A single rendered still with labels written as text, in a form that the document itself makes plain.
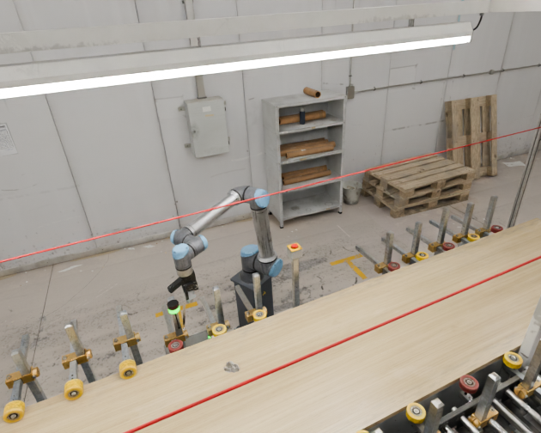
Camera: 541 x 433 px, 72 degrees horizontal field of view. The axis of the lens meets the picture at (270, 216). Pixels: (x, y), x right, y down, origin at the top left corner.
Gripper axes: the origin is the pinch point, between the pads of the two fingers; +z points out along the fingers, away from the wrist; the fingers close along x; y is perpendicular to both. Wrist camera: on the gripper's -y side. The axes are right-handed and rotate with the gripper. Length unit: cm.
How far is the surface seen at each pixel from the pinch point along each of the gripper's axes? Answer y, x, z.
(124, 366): -38.5, -28.3, 3.0
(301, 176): 192, 212, 43
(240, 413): 5, -72, 11
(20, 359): -83, -10, -6
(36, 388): -83, -10, 15
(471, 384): 107, -107, 11
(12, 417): -88, -30, 7
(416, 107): 388, 230, -10
